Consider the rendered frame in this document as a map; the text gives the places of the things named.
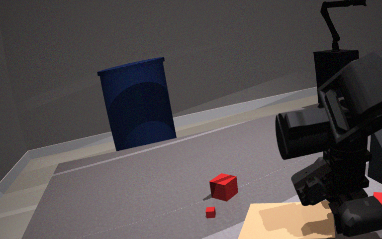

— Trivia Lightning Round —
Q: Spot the tan rectangular board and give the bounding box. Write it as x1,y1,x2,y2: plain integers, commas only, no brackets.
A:
238,201,335,239

